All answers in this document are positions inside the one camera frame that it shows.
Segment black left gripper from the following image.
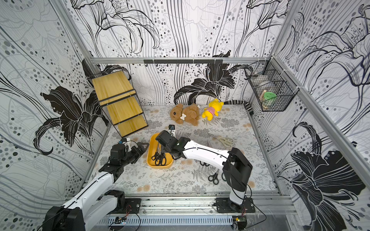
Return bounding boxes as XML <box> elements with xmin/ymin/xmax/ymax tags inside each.
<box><xmin>120</xmin><ymin>142</ymin><xmax>151</xmax><ymax>167</ymax></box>

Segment beige kitchen scissors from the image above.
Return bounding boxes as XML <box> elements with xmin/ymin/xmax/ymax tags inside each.
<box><xmin>208</xmin><ymin>133</ymin><xmax>234</xmax><ymax>148</ymax></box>

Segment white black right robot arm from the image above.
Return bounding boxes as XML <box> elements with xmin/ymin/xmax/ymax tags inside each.
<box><xmin>155</xmin><ymin>131</ymin><xmax>253</xmax><ymax>206</ymax></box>

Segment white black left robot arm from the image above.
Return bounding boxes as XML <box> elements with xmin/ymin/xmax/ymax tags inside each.
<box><xmin>39</xmin><ymin>139</ymin><xmax>149</xmax><ymax>231</ymax></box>

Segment yellow plastic storage box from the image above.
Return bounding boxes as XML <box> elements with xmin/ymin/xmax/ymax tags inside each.
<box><xmin>147</xmin><ymin>133</ymin><xmax>173</xmax><ymax>169</ymax></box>

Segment small black scissors front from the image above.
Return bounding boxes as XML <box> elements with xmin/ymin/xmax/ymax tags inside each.
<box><xmin>208</xmin><ymin>170</ymin><xmax>219</xmax><ymax>185</ymax></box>

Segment brown plush dog toy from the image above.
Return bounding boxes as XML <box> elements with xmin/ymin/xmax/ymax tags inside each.
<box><xmin>170</xmin><ymin>104</ymin><xmax>200</xmax><ymax>126</ymax></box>

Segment yellow plush bear toy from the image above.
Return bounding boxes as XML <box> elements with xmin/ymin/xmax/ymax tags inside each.
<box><xmin>202</xmin><ymin>99</ymin><xmax>224</xmax><ymax>121</ymax></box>

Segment green lid jar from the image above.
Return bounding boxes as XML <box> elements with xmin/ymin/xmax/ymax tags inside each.
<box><xmin>262</xmin><ymin>91</ymin><xmax>277</xmax><ymax>109</ymax></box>

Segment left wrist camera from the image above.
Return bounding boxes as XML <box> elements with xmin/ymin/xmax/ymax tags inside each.
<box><xmin>118</xmin><ymin>138</ymin><xmax>131</xmax><ymax>145</ymax></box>

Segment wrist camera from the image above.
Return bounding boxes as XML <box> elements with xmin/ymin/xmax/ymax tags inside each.
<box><xmin>118</xmin><ymin>138</ymin><xmax>131</xmax><ymax>145</ymax></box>
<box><xmin>168</xmin><ymin>125</ymin><xmax>175</xmax><ymax>137</ymax></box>

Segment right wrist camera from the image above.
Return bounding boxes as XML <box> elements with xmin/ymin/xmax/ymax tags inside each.
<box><xmin>168</xmin><ymin>125</ymin><xmax>175</xmax><ymax>137</ymax></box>

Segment wooden shelf black frame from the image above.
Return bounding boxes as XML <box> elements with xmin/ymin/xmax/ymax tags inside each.
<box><xmin>92</xmin><ymin>70</ymin><xmax>148</xmax><ymax>137</ymax></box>

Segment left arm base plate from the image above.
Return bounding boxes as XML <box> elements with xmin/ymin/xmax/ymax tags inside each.
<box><xmin>110</xmin><ymin>198</ymin><xmax>142</xmax><ymax>215</ymax></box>

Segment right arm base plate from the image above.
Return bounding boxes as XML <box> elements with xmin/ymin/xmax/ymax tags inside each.
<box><xmin>214</xmin><ymin>197</ymin><xmax>255</xmax><ymax>214</ymax></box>

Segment black wall hook rail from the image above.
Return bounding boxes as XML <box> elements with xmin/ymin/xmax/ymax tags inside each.
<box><xmin>144</xmin><ymin>59</ymin><xmax>224</xmax><ymax>64</ymax></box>

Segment white slotted cable duct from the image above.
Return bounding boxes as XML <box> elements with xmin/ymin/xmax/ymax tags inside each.
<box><xmin>96</xmin><ymin>215</ymin><xmax>234</xmax><ymax>227</ymax></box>

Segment black wire wall basket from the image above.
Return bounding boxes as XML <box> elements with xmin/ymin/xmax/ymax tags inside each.
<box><xmin>244</xmin><ymin>61</ymin><xmax>294</xmax><ymax>112</ymax></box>

